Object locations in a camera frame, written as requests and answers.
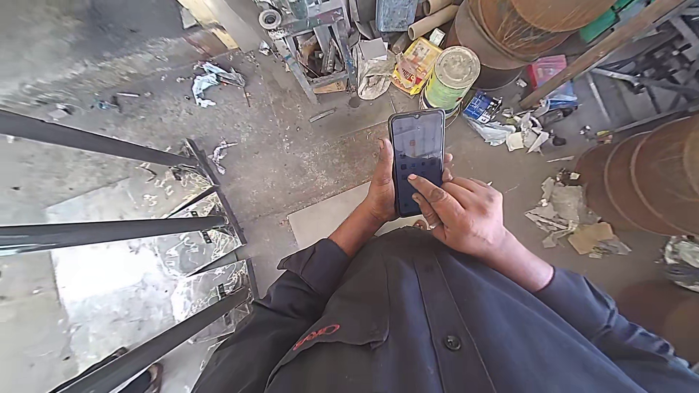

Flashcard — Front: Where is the green paint bucket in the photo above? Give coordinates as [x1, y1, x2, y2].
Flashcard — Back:
[420, 46, 481, 117]

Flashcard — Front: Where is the grey metal stand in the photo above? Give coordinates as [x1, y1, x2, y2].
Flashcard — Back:
[254, 0, 358, 104]

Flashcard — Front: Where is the heap of crumpled grey paper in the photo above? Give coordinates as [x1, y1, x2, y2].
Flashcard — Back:
[524, 168, 600, 249]

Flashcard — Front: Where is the pile of metal bars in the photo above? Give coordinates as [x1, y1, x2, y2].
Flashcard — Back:
[584, 13, 699, 134]

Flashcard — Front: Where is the brown cardboard piece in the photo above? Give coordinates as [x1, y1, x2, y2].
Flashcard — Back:
[567, 222, 618, 256]

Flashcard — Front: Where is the person's right hand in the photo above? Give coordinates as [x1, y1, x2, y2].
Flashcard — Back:
[407, 174, 505, 258]

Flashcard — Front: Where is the small twisted whitish rag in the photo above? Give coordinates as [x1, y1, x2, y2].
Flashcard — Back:
[209, 139, 238, 176]

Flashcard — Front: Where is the person's body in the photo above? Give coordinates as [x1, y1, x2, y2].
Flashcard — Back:
[191, 226, 678, 393]

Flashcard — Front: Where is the dirty beige cloth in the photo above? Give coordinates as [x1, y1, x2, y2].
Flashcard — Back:
[356, 44, 396, 100]

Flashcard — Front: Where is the brown rusty pole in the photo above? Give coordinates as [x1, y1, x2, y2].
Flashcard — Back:
[519, 0, 690, 111]

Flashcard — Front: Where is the light grey board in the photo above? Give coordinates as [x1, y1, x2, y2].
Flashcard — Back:
[287, 181, 421, 251]

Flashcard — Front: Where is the light blue rag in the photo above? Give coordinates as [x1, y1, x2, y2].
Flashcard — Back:
[191, 61, 246, 108]

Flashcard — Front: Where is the crumpled clear plastic bundle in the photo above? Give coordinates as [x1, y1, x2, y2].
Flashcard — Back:
[661, 236, 699, 293]

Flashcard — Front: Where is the person's left hand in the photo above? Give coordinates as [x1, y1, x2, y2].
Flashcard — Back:
[365, 138, 454, 222]

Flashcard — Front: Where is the yellow red printed bag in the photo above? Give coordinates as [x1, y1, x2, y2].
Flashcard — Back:
[390, 37, 443, 96]

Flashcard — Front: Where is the person's right forearm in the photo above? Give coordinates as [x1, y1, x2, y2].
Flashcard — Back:
[481, 229, 699, 393]

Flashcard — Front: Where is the rusty metal drum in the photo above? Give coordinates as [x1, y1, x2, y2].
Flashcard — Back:
[446, 0, 618, 90]

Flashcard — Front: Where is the round grey roll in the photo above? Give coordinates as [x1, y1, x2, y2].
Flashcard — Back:
[258, 9, 283, 31]

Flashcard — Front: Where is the large ribbed rusty drum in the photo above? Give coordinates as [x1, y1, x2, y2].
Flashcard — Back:
[575, 114, 699, 237]

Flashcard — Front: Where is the yellow white beam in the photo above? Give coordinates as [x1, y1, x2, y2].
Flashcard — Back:
[177, 0, 240, 50]

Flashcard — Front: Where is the whitish plastic bag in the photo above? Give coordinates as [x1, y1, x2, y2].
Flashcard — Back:
[467, 116, 517, 147]

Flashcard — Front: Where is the blue printed can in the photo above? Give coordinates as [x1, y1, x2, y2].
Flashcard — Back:
[462, 90, 502, 124]

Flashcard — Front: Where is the black metal frame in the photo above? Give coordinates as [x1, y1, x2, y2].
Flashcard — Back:
[0, 109, 260, 393]

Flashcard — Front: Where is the green plastic crate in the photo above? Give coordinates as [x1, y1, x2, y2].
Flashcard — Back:
[579, 0, 654, 43]

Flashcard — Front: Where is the blue plastic container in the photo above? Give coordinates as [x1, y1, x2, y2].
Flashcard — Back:
[375, 0, 418, 32]

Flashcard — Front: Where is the person's left forearm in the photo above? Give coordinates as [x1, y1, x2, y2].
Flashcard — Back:
[264, 202, 385, 321]

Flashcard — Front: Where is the pink transparent plastic box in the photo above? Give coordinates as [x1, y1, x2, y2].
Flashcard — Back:
[528, 55, 578, 110]

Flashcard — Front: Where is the black smartphone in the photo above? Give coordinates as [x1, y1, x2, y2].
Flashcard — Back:
[388, 108, 446, 218]

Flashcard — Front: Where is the pile of paper scraps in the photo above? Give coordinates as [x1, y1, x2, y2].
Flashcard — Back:
[502, 106, 552, 154]

